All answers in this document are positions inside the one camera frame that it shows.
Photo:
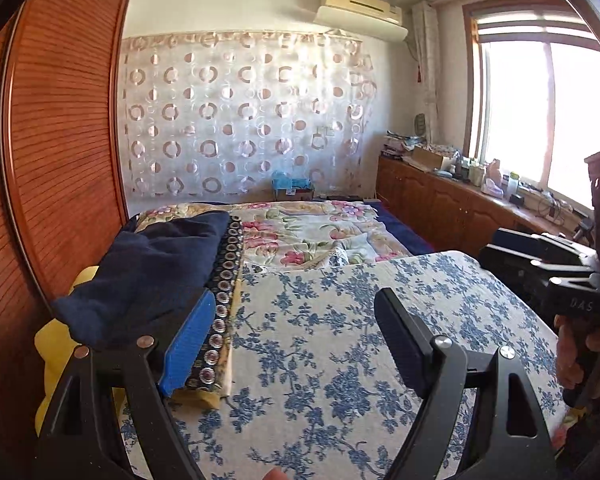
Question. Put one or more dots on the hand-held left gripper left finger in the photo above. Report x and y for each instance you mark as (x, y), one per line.
(187, 345)

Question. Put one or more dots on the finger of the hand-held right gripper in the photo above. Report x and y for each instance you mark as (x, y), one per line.
(540, 240)
(515, 265)

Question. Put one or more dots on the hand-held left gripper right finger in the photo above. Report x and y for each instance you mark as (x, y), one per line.
(405, 342)

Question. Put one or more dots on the navy printed t-shirt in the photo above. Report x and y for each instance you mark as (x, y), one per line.
(145, 270)

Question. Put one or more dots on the person's right hand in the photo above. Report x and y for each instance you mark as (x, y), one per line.
(565, 355)

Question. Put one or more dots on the person's left hand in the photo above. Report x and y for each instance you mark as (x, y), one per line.
(276, 474)

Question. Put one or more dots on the black stand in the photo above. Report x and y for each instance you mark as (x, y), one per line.
(584, 227)

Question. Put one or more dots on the small black box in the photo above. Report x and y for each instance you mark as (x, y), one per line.
(517, 199)

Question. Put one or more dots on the green-lidded jar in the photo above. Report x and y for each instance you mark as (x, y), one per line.
(512, 184)

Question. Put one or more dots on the dark circle-patterned cushion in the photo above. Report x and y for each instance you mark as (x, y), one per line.
(225, 280)

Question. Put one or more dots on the blue floral white quilt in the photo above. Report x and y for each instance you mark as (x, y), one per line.
(320, 340)

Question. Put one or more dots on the navy bed sheet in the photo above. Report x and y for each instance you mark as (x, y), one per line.
(405, 235)

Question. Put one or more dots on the long wooden cabinet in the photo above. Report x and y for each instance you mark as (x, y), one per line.
(430, 195)

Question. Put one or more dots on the open cardboard box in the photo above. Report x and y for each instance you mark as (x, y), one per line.
(427, 159)

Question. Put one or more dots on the pink floral blanket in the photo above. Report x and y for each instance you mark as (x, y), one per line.
(290, 230)

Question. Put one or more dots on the stack of papers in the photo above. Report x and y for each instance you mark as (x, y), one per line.
(400, 145)

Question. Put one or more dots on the small brown cardboard box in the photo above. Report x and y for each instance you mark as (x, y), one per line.
(295, 195)

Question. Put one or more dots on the blue crumpled cloth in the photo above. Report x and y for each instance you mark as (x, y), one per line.
(291, 180)

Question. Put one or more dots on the red hanging tassel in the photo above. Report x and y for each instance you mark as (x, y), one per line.
(419, 74)

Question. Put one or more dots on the white patterned window curtain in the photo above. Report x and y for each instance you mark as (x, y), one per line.
(426, 60)

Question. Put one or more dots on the sheer circle-patterned curtain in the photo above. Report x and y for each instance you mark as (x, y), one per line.
(240, 110)

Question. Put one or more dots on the wooden slatted wardrobe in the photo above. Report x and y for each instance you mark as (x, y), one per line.
(65, 135)

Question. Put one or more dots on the cream wall air conditioner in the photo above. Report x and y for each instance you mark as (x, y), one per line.
(360, 15)

